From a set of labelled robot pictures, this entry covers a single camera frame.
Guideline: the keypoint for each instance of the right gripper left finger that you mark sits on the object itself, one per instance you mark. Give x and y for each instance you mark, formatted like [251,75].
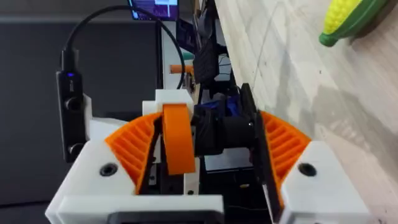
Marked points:
[90,174]

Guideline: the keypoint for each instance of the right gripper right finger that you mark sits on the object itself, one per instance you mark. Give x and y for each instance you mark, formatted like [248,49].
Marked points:
[320,189]

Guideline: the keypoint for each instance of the orange white finger of the left gripper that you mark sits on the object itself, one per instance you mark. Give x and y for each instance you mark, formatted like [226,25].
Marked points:
[177,140]

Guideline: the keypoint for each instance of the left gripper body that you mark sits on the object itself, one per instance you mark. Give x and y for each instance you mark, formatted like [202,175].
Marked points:
[230,132]

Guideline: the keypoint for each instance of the orange cylinder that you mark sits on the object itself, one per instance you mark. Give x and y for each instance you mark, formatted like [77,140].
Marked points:
[180,69]

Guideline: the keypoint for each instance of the computer monitor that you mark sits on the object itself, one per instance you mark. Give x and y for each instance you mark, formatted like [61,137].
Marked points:
[155,8]

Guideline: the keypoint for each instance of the toy corn cob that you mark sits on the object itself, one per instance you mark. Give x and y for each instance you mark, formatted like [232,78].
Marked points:
[345,18]

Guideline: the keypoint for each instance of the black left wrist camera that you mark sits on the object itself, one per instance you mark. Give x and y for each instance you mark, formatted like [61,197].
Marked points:
[71,109]

